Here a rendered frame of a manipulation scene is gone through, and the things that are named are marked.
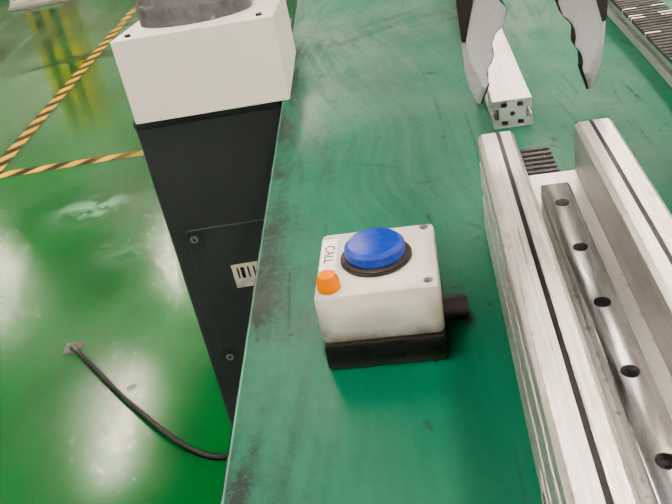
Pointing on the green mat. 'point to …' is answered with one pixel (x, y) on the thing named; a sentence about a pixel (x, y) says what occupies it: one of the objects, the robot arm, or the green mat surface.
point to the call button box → (387, 305)
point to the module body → (586, 314)
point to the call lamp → (327, 282)
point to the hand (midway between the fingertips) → (534, 86)
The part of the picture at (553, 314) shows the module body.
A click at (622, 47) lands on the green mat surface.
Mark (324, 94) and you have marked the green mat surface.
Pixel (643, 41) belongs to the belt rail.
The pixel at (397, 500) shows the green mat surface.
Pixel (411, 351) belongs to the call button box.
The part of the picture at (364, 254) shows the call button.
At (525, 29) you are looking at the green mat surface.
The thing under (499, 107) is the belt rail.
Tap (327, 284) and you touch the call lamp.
